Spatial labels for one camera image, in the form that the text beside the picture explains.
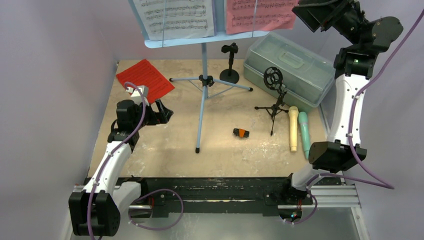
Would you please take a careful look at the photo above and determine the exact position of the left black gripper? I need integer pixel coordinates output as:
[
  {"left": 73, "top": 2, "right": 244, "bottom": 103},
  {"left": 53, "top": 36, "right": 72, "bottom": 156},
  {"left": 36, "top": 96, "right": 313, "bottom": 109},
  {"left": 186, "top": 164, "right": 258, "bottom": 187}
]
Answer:
[{"left": 132, "top": 98, "right": 172, "bottom": 130}]

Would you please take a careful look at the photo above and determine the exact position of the red sheet music page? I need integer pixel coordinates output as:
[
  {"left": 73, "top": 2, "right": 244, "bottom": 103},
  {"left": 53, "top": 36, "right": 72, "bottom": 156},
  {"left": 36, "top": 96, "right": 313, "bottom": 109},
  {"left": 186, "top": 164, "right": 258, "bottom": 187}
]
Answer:
[{"left": 116, "top": 59, "right": 175, "bottom": 104}]

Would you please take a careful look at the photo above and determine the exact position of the blue music stand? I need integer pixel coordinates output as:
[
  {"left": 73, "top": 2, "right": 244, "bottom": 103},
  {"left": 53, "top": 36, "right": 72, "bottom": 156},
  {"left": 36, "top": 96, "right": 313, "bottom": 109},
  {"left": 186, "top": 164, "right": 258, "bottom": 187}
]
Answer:
[{"left": 128, "top": 0, "right": 267, "bottom": 153}]

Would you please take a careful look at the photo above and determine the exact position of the pink sheet music page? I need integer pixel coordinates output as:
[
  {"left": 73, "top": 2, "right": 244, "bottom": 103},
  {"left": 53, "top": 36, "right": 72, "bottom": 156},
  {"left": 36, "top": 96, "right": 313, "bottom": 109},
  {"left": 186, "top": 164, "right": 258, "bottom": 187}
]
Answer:
[{"left": 225, "top": 0, "right": 299, "bottom": 35}]

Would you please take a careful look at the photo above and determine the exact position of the black tripod shock-mount stand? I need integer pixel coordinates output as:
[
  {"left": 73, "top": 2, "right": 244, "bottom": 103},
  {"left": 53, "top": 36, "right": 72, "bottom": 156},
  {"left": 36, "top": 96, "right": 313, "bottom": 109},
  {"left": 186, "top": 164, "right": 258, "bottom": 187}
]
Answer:
[{"left": 254, "top": 66, "right": 290, "bottom": 137}]

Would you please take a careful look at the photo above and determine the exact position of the black round-base mic stand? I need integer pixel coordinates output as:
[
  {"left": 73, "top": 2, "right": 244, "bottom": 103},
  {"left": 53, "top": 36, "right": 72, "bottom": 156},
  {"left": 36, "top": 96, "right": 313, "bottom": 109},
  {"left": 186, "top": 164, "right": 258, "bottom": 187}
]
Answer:
[{"left": 219, "top": 42, "right": 240, "bottom": 84}]

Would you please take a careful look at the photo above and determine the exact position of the cream yellow microphone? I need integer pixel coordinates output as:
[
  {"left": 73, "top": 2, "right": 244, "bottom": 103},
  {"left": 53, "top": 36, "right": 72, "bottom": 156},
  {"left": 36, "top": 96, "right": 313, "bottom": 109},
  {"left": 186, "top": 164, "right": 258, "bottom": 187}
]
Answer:
[{"left": 288, "top": 106, "right": 299, "bottom": 153}]

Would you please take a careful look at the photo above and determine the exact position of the mint green microphone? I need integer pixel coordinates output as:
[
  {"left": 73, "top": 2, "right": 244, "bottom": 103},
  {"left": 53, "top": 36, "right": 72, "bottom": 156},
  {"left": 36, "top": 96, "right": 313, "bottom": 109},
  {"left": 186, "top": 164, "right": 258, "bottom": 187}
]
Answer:
[{"left": 298, "top": 111, "right": 311, "bottom": 160}]

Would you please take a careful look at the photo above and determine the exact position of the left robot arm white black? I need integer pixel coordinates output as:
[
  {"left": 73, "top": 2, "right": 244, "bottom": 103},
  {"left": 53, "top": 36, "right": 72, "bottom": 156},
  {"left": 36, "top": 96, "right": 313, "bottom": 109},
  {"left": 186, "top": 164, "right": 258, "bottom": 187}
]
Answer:
[{"left": 68, "top": 99, "right": 174, "bottom": 237}]

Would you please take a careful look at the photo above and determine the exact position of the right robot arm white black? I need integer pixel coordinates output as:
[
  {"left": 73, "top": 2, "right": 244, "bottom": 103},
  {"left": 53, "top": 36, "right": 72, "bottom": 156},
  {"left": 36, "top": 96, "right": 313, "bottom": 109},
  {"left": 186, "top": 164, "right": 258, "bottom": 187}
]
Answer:
[{"left": 280, "top": 0, "right": 403, "bottom": 204}]

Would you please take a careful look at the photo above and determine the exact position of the green translucent storage case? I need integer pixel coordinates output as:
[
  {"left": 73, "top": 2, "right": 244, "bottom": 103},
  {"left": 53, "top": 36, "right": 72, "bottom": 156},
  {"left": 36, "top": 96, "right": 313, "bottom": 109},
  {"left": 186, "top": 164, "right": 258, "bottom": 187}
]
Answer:
[{"left": 243, "top": 32, "right": 335, "bottom": 113}]

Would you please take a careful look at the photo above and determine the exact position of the white sheet music page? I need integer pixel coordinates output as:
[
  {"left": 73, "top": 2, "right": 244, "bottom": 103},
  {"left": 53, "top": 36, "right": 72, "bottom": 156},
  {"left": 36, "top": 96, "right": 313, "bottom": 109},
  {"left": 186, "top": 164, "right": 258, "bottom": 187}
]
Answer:
[{"left": 132, "top": 0, "right": 216, "bottom": 41}]

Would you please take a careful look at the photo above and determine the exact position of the lavender sheet music page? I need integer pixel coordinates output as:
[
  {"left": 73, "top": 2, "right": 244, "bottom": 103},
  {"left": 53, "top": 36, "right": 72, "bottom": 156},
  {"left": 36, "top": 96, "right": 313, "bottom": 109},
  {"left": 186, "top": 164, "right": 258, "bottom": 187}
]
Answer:
[{"left": 211, "top": 0, "right": 218, "bottom": 36}]

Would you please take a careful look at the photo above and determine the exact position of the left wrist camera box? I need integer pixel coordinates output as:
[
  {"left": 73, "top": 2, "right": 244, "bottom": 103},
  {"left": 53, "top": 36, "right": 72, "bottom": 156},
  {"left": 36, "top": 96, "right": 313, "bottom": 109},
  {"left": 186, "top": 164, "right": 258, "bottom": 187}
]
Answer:
[{"left": 127, "top": 85, "right": 150, "bottom": 106}]

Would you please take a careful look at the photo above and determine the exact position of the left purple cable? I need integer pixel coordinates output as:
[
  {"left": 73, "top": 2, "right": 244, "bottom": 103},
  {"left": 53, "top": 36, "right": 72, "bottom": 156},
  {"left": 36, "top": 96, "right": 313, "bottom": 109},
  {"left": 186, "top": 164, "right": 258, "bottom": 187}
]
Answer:
[{"left": 86, "top": 82, "right": 147, "bottom": 240}]

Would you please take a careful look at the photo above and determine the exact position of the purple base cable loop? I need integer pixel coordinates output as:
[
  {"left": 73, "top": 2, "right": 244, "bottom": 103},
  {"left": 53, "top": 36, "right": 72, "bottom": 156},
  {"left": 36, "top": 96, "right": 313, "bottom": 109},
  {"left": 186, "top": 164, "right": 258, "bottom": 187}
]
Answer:
[{"left": 127, "top": 188, "right": 185, "bottom": 232}]

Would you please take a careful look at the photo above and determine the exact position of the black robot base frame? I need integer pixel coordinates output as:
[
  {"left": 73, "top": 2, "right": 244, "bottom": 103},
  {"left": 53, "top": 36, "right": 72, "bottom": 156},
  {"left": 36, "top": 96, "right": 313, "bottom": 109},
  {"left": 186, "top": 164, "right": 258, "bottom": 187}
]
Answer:
[{"left": 117, "top": 177, "right": 315, "bottom": 218}]

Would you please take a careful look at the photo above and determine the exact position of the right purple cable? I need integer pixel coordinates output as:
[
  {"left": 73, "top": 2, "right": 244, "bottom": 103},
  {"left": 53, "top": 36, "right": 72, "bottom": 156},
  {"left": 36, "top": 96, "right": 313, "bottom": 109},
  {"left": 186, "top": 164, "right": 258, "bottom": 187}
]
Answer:
[{"left": 304, "top": 8, "right": 424, "bottom": 226}]

